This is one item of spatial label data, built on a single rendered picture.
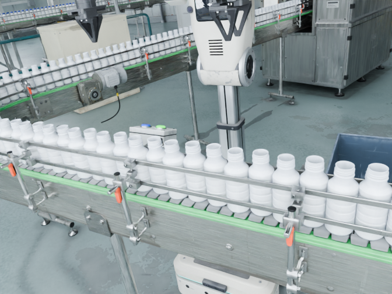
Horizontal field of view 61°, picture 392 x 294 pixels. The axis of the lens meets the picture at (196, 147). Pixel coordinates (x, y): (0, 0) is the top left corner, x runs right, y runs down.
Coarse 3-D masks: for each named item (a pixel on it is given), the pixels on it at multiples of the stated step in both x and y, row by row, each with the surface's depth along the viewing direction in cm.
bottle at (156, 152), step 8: (152, 136) 91; (152, 144) 88; (160, 144) 90; (152, 152) 89; (160, 152) 90; (152, 160) 89; (160, 160) 89; (152, 168) 91; (152, 176) 92; (160, 176) 91; (160, 184) 93; (160, 192) 94; (168, 192) 95
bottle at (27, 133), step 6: (24, 126) 112; (30, 126) 114; (24, 132) 113; (30, 132) 114; (24, 138) 113; (30, 138) 113; (30, 150) 115; (36, 150) 116; (30, 156) 116; (36, 156) 116; (36, 168) 118
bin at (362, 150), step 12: (336, 144) 118; (348, 144) 126; (360, 144) 124; (372, 144) 122; (384, 144) 120; (336, 156) 124; (348, 156) 128; (360, 156) 126; (372, 156) 124; (384, 156) 122; (360, 168) 128
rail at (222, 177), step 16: (32, 144) 111; (112, 176) 99; (208, 176) 81; (224, 176) 79; (192, 192) 86; (320, 192) 69; (256, 208) 79; (272, 208) 76; (336, 224) 70; (352, 224) 69
